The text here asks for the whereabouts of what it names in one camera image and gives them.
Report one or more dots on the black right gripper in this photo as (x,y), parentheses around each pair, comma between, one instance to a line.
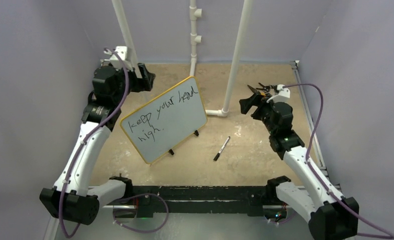
(255,100)

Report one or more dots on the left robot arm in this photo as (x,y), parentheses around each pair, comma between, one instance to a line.
(70,197)

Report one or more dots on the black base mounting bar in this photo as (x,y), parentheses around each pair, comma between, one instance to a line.
(249,200)

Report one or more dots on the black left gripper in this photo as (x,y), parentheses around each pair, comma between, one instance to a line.
(145,83)

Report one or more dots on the black metal whiteboard stand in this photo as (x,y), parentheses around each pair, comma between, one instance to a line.
(195,134)

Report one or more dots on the aluminium rail right edge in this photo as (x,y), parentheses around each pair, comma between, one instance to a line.
(313,122)

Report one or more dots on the black whiteboard marker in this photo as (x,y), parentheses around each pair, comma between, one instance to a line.
(221,149)

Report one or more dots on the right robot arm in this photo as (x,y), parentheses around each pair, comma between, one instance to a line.
(326,210)

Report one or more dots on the aluminium front frame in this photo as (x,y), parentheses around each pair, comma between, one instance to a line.
(117,224)

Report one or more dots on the yellow framed whiteboard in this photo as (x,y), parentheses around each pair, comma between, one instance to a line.
(156,127)

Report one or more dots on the white PVC pipe frame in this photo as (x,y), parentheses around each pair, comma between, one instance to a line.
(213,32)

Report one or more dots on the yellow handled needle-nose pliers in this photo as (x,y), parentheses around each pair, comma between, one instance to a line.
(259,91)

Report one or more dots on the black handled wire cutters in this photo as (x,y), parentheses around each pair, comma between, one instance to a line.
(267,88)

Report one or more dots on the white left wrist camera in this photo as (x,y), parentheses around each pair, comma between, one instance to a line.
(119,57)

